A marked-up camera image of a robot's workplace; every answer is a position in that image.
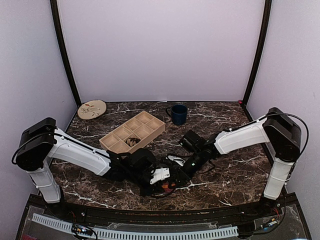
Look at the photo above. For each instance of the white slotted cable duct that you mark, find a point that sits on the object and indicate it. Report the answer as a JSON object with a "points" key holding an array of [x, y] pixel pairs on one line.
{"points": [[123, 231]]}

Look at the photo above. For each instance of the right black frame post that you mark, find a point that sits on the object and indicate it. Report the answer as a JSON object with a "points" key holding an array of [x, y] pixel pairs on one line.
{"points": [[259, 52]]}

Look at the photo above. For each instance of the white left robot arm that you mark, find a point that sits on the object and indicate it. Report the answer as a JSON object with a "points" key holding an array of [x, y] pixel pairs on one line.
{"points": [[44, 141]]}

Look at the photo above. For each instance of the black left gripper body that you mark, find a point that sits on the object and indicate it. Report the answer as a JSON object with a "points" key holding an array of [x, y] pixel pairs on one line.
{"points": [[149, 186]]}

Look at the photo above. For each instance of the dark blue mug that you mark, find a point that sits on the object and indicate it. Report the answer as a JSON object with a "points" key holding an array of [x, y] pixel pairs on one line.
{"points": [[177, 113]]}

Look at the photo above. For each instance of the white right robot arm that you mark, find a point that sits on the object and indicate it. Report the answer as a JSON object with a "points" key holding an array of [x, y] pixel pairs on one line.
{"points": [[282, 136]]}

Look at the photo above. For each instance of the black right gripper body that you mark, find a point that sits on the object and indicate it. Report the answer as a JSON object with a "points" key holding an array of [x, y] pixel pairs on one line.
{"points": [[180, 177]]}

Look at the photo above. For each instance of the wooden compartment tray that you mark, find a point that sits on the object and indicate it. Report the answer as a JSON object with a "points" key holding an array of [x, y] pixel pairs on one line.
{"points": [[144, 126]]}

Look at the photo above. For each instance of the brown argyle sock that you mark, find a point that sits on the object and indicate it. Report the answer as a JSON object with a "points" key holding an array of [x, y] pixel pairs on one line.
{"points": [[131, 141]]}

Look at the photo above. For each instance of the black frame post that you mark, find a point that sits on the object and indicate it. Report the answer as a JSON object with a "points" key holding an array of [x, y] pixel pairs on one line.
{"points": [[259, 52], [63, 51]]}

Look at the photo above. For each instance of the purple striped sock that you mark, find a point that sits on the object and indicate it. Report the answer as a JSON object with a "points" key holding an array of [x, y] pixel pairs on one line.
{"points": [[166, 186]]}

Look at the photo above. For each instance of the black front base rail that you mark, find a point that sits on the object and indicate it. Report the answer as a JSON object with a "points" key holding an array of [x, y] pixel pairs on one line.
{"points": [[91, 215]]}

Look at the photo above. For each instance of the left black frame post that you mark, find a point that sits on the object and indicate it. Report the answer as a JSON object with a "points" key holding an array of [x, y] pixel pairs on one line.
{"points": [[63, 51]]}

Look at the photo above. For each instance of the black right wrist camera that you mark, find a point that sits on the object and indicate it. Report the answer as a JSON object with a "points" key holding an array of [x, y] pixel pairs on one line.
{"points": [[192, 142]]}

